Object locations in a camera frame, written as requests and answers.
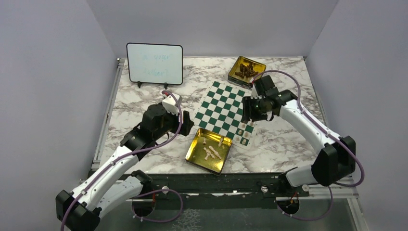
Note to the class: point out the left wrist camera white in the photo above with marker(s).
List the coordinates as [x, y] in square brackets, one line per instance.
[169, 103]

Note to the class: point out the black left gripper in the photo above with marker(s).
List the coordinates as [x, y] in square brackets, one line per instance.
[187, 124]

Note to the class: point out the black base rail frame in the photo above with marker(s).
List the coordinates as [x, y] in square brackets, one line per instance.
[205, 191]

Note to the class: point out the gold tin dark pieces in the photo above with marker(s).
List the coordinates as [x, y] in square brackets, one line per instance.
[244, 82]

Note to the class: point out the pile of dark chess pieces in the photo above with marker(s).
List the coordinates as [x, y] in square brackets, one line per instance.
[246, 71]

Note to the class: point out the gold tin white pieces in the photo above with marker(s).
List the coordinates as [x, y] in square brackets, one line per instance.
[195, 154]

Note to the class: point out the green white chess board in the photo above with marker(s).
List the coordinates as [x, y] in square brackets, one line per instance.
[220, 111]

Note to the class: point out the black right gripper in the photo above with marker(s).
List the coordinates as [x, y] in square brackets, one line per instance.
[248, 113]

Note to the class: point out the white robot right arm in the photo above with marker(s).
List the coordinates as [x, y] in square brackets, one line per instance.
[336, 154]

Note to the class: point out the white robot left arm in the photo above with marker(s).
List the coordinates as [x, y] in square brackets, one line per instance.
[82, 208]

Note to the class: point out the small whiteboard on stand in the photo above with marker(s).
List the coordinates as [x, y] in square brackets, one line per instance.
[155, 63]

